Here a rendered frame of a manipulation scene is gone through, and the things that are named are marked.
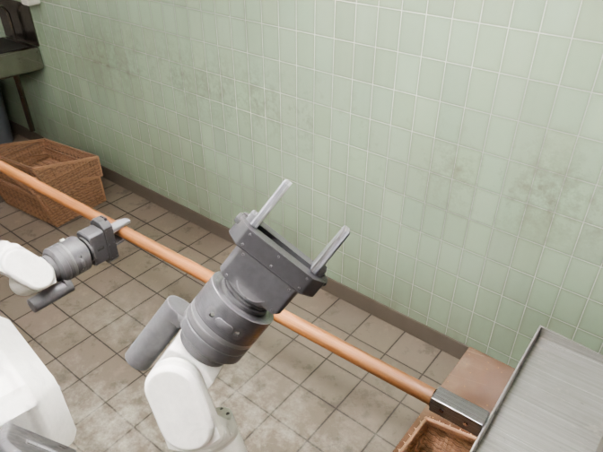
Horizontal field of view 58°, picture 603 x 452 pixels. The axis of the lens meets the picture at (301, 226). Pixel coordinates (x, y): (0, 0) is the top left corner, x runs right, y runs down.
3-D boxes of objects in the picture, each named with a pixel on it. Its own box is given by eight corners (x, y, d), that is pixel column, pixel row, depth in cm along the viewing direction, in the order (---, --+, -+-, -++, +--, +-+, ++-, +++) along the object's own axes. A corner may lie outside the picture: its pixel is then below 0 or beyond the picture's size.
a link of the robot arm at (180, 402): (187, 360, 59) (227, 464, 62) (208, 325, 68) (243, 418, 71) (134, 374, 61) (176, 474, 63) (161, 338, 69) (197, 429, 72)
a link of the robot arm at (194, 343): (246, 360, 60) (188, 429, 63) (262, 321, 71) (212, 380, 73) (163, 299, 59) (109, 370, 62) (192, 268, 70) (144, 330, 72)
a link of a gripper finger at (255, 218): (289, 186, 58) (255, 230, 59) (292, 182, 61) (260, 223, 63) (277, 177, 58) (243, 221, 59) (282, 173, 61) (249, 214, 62)
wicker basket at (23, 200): (48, 234, 343) (35, 196, 327) (-5, 208, 368) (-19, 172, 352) (108, 200, 377) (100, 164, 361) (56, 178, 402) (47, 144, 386)
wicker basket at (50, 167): (44, 208, 332) (31, 169, 317) (-13, 186, 356) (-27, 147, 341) (105, 176, 367) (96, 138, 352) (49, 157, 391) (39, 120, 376)
